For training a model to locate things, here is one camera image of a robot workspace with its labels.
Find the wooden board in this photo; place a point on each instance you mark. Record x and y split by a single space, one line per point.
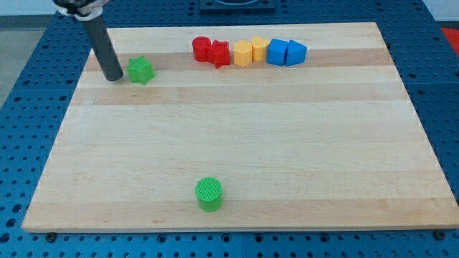
331 144

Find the yellow hexagon block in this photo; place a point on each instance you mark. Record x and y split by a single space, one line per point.
242 53

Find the green star block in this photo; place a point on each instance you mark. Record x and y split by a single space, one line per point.
140 70

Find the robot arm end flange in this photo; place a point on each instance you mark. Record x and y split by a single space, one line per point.
82 10

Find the red star block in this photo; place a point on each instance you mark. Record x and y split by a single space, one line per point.
218 53

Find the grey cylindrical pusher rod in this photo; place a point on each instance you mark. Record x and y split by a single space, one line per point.
103 48

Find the green cylinder block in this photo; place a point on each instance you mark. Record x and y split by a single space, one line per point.
209 194

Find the blue triangle block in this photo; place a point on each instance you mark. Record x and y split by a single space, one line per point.
296 53

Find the red cylinder block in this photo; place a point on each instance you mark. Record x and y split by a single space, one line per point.
200 46

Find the blue cube block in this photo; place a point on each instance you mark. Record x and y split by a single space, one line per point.
276 52

